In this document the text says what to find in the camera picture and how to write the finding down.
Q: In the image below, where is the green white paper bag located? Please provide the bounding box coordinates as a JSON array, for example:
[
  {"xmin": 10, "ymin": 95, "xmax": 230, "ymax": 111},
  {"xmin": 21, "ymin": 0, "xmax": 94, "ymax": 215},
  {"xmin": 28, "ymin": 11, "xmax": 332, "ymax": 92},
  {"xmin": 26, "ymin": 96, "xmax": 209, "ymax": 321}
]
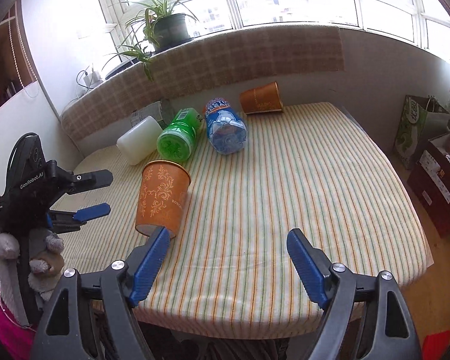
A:
[{"xmin": 394, "ymin": 95, "xmax": 450, "ymax": 170}]

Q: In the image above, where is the grey gloved hand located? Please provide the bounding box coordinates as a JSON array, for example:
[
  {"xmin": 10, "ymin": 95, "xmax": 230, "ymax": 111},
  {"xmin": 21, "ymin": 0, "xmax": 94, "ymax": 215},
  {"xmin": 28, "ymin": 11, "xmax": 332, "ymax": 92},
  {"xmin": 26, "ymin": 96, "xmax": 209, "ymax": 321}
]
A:
[{"xmin": 0, "ymin": 228, "xmax": 65, "ymax": 309}]

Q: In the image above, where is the orange patterned paper cup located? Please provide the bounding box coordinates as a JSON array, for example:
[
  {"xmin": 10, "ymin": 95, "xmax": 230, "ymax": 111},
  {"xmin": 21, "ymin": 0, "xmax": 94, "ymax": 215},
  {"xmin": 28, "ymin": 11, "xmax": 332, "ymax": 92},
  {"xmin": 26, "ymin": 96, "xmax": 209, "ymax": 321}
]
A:
[{"xmin": 136, "ymin": 160, "xmax": 191, "ymax": 239}]

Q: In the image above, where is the white plastic cup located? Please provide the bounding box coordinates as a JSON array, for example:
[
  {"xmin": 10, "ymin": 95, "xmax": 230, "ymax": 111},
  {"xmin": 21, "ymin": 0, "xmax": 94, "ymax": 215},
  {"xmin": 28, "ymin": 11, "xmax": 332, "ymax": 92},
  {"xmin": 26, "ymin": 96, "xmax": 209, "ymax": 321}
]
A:
[{"xmin": 116, "ymin": 115, "xmax": 162, "ymax": 166}]

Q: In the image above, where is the green plastic bottle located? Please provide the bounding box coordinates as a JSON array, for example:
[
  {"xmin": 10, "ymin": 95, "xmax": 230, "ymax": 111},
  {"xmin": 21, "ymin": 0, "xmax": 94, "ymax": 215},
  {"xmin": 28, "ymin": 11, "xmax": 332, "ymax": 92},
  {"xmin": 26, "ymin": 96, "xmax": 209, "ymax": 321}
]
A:
[{"xmin": 157, "ymin": 107, "xmax": 203, "ymax": 163}]

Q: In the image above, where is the blue plastic bottle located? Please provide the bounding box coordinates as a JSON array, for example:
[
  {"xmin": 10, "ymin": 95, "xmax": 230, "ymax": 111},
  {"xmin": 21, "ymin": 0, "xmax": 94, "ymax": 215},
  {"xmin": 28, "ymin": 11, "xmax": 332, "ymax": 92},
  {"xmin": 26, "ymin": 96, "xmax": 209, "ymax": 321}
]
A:
[{"xmin": 205, "ymin": 97, "xmax": 247, "ymax": 155}]

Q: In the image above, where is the potted spider plant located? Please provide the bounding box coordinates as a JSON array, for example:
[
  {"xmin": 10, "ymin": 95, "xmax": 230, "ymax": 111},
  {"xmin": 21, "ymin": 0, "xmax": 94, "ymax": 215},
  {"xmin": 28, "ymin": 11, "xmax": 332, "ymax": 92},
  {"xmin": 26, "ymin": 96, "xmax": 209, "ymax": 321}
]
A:
[{"xmin": 105, "ymin": 0, "xmax": 198, "ymax": 81}]

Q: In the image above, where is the striped table cloth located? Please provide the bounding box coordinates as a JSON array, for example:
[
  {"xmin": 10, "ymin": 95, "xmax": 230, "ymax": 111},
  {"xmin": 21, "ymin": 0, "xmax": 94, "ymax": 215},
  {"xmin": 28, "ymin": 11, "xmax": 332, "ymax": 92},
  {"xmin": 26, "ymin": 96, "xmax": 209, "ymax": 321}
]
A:
[{"xmin": 52, "ymin": 101, "xmax": 434, "ymax": 340}]

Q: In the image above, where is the brown plaid windowsill cloth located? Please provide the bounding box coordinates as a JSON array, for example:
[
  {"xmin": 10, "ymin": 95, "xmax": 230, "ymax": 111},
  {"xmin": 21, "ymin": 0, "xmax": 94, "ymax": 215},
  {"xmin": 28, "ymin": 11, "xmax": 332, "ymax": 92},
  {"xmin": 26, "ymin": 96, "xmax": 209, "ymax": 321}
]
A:
[{"xmin": 61, "ymin": 24, "xmax": 345, "ymax": 141}]

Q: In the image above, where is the dark cardboard box with items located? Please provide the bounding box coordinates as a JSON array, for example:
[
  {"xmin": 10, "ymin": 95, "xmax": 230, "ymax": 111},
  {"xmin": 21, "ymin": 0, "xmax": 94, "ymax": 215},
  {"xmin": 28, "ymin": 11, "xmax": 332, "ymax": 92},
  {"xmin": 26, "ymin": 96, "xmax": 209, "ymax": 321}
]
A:
[{"xmin": 407, "ymin": 132, "xmax": 450, "ymax": 237}]

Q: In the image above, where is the brown wooden shelf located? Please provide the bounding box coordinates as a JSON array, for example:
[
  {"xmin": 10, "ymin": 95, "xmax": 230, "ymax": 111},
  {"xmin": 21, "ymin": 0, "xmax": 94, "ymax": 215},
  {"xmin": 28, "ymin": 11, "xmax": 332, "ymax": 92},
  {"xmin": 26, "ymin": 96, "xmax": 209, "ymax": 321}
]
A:
[{"xmin": 0, "ymin": 0, "xmax": 38, "ymax": 107}]

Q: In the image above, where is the white charger with cables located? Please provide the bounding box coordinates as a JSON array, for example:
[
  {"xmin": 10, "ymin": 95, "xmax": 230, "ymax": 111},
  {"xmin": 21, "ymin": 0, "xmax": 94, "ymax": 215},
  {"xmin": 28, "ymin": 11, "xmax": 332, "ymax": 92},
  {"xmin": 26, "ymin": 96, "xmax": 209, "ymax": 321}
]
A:
[{"xmin": 75, "ymin": 67, "xmax": 103, "ymax": 98}]

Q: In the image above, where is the orange paper cup far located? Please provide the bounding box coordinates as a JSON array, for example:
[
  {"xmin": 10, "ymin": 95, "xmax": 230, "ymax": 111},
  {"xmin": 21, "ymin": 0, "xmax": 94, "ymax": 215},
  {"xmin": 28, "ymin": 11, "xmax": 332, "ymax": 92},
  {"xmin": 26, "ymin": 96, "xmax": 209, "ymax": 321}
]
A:
[{"xmin": 240, "ymin": 81, "xmax": 284, "ymax": 115}]

